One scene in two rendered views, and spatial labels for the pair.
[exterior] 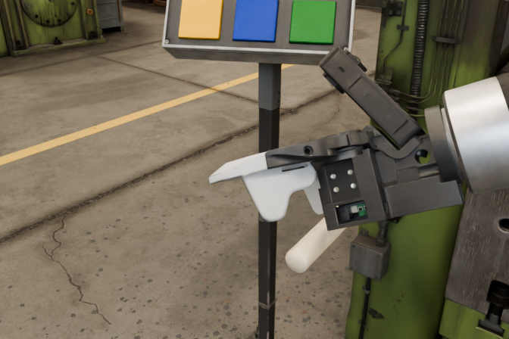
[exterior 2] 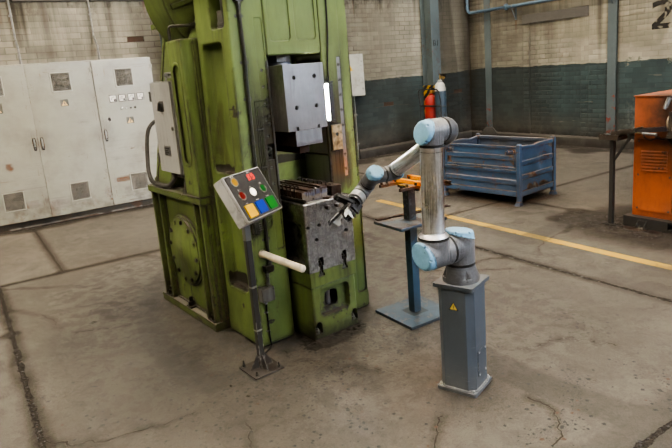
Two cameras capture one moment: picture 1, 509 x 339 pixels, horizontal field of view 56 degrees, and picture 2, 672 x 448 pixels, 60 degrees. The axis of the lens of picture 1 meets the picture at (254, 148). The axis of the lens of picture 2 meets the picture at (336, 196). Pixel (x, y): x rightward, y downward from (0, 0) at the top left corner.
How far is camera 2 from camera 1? 2.99 m
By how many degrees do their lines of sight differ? 70
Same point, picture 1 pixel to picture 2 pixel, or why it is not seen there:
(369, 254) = (269, 290)
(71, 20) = not seen: outside the picture
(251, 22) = (262, 207)
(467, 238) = (310, 250)
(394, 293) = (275, 305)
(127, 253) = (134, 409)
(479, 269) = (314, 257)
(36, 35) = not seen: outside the picture
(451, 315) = (312, 279)
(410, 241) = (275, 278)
